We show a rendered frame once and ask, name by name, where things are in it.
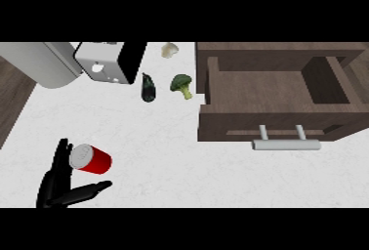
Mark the white garlic bulb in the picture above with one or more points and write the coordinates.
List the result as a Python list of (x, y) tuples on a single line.
[(169, 50)]

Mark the dark purple eggplant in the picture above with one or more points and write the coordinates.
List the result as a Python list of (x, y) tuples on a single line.
[(148, 88)]

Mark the green broccoli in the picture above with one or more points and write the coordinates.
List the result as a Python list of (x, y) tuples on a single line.
[(182, 83)]

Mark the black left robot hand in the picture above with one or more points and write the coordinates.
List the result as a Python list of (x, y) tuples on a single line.
[(54, 188)]

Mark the brown wooden cabinet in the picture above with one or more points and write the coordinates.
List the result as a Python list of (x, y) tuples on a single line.
[(284, 53)]

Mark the brown wooden drawer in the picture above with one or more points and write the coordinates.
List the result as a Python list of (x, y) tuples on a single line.
[(284, 104)]

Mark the red can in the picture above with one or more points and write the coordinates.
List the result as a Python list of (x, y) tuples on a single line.
[(93, 160)]

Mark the white and black appliance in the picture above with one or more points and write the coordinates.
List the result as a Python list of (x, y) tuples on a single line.
[(108, 62)]

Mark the pale grey rounded appliance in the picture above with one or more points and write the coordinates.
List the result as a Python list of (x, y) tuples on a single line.
[(42, 62)]

